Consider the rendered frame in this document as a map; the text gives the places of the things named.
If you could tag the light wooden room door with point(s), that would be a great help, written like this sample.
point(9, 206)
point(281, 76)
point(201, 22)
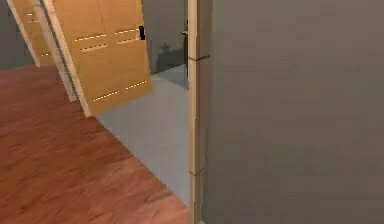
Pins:
point(110, 63)
point(35, 36)

